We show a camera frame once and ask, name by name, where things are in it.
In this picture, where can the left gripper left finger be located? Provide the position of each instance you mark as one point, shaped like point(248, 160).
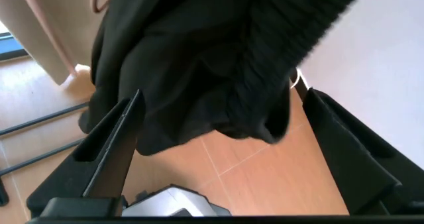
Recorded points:
point(107, 171)

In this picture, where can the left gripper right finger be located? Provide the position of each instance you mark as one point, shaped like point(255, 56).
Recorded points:
point(348, 171)

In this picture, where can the black shorts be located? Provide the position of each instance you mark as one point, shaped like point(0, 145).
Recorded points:
point(205, 68)

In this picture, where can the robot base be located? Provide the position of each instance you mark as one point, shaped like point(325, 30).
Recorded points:
point(172, 201)

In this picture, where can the black clothes rack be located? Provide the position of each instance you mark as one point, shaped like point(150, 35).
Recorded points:
point(39, 119)

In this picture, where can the beige curtain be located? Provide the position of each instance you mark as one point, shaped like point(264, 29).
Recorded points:
point(66, 25)

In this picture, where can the window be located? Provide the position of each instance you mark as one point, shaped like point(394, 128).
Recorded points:
point(11, 48)

